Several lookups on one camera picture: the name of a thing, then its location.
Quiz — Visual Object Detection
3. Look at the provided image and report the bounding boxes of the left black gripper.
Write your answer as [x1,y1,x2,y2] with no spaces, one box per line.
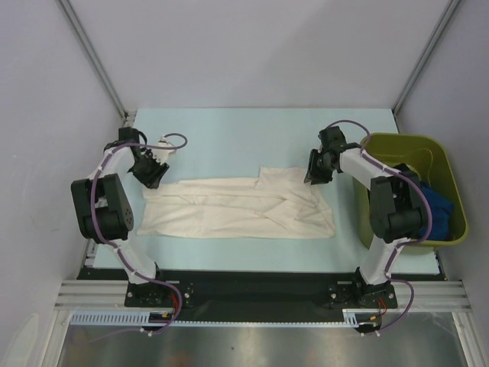
[131,149,169,190]

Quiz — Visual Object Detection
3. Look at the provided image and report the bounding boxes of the cream white t shirt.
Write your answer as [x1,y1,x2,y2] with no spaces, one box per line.
[138,167,335,239]

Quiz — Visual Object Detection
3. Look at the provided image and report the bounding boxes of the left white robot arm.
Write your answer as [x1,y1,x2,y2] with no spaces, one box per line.
[70,127,169,306]

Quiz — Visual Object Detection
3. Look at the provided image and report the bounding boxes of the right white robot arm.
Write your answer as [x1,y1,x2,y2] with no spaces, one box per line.
[304,126,432,307]

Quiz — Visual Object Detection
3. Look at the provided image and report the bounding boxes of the black t shirt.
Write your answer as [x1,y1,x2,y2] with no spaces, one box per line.
[395,163,420,186]

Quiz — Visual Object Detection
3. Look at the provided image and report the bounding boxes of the olive green plastic bin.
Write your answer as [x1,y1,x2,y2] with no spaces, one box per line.
[353,133,468,254]

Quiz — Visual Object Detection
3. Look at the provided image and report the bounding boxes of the blue t shirt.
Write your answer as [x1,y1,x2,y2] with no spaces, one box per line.
[421,182,454,241]

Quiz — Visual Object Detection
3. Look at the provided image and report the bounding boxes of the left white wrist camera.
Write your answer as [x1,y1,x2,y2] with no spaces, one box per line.
[149,134,177,165]

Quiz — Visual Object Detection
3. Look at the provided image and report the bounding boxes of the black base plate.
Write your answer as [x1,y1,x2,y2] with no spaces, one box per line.
[77,268,445,323]

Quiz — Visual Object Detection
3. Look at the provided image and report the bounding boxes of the white slotted cable duct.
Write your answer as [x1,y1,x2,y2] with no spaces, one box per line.
[70,310,380,328]

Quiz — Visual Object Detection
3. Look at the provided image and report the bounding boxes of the left aluminium corner post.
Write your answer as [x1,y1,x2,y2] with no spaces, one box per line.
[56,0,128,121]

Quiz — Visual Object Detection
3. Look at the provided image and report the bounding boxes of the aluminium corner post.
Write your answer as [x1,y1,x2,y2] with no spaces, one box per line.
[56,0,128,121]
[391,0,463,119]

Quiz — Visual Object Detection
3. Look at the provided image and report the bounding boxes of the right aluminium corner post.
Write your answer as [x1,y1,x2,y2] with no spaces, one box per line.
[391,0,463,119]

